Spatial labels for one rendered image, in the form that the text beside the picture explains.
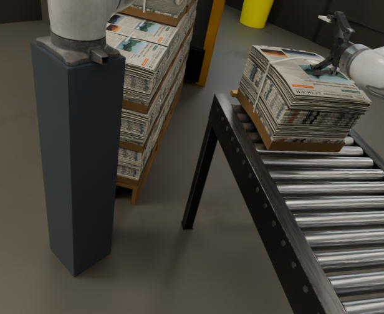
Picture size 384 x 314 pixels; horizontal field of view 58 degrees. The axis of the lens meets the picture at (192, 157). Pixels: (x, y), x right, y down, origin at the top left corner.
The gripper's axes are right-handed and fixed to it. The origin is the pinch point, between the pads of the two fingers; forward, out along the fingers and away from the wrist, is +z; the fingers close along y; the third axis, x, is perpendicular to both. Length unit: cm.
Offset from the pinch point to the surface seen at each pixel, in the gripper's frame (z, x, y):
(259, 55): 10.4, -13.6, 10.2
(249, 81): 10.9, -14.2, 20.5
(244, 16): 404, 138, 62
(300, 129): -16.9, -5.4, 25.2
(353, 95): -17.1, 8.9, 11.9
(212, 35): 190, 26, 46
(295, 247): -55, -22, 39
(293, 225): -48, -19, 38
